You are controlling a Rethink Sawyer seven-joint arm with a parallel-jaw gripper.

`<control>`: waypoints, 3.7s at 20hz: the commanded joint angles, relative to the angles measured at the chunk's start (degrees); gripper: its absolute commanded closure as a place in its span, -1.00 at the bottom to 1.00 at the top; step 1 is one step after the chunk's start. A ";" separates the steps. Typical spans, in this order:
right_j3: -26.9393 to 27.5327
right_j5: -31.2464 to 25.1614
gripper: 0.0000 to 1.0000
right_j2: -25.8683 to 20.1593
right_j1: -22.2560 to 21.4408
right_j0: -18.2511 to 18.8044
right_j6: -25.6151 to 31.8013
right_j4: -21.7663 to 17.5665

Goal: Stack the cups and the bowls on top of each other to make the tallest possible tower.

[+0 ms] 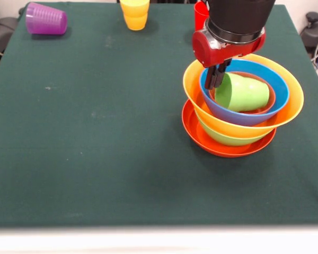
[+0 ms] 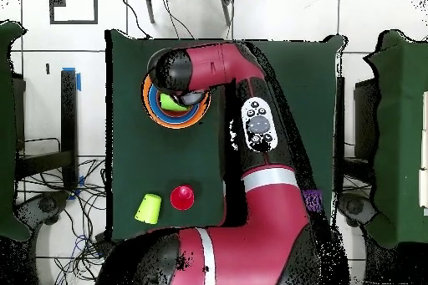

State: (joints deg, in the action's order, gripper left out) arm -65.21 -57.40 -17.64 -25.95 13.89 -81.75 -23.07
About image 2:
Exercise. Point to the black rounded stand foot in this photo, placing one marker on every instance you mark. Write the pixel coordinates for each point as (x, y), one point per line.
(354, 206)
(48, 204)

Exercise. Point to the dark green tablecloth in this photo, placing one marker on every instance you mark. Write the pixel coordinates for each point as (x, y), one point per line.
(150, 164)

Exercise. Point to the red plastic cup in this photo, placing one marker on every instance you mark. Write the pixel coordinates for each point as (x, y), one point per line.
(182, 197)

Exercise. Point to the blue plastic bowl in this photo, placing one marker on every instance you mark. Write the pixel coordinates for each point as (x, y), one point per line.
(154, 104)

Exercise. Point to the black metal bar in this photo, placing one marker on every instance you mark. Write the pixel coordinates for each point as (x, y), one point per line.
(340, 114)

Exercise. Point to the large orange plastic bowl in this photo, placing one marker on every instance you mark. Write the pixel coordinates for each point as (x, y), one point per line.
(174, 125)

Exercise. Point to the black metal stand frame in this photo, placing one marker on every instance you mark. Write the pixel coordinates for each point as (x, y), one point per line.
(68, 114)

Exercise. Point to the green cloth side table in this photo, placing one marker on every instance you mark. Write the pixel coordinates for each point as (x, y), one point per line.
(401, 131)
(6, 131)

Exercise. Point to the lime green plastic cup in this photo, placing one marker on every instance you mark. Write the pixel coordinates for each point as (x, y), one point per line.
(147, 208)

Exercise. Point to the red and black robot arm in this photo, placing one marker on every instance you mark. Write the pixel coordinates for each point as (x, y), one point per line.
(254, 231)

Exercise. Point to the small red plastic bowl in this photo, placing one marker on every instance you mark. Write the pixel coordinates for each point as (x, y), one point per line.
(177, 113)

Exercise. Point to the blue tape strip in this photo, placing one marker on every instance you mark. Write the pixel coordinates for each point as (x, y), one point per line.
(79, 82)

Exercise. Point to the white boxes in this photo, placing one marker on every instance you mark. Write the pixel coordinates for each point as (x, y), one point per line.
(424, 184)

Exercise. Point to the purple plastic cup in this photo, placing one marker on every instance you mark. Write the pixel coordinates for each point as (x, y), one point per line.
(313, 199)

